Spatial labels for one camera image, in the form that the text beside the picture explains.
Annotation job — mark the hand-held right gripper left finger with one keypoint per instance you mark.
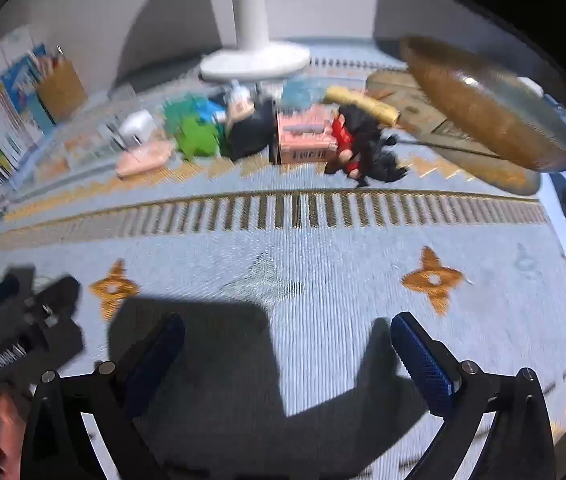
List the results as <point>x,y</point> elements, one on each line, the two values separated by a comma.
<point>155,360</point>

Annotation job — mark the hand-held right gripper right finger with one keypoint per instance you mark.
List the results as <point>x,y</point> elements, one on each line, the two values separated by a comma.
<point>423,360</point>

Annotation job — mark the pale pink case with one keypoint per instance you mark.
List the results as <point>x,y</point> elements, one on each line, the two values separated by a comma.
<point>145,157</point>

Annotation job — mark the white cube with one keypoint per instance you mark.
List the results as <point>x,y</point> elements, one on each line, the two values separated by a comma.
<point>137,127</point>

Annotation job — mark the red and black toy figure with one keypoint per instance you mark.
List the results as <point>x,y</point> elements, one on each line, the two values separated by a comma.
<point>368,155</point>

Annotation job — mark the pink box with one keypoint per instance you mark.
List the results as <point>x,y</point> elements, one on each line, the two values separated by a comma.
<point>305,142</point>

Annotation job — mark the amber ribbed glass bowl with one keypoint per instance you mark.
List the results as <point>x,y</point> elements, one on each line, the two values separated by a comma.
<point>483,110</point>

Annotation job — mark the yellow rectangular block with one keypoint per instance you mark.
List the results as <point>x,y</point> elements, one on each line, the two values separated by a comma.
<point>363,102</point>

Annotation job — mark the clear correction tape dispenser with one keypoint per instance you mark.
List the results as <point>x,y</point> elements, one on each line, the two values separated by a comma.
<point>303,92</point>

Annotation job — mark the person's left hand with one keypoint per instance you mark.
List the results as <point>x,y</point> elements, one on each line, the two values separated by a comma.
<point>5,422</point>

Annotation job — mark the crumpled silvery wrapper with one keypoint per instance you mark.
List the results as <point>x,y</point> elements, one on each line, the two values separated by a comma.
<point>2,210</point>

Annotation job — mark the blue patterned woven mat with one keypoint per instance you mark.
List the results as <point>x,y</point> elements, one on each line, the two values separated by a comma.
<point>313,270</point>

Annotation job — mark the brown wooden pen holder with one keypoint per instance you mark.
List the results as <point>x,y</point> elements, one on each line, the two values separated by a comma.
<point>63,92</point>

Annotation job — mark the green toy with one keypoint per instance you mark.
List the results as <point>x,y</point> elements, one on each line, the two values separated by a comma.
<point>195,135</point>

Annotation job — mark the blue cover book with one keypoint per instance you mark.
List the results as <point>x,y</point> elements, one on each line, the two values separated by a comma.
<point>18,85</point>

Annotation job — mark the black rounded object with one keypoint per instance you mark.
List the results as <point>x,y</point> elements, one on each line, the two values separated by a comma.
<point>250,132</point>

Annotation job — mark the white and blue small figure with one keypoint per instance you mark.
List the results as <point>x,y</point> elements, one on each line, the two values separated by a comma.
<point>238,100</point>

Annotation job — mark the white desk lamp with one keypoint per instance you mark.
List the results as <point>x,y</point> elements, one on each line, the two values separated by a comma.
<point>253,62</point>

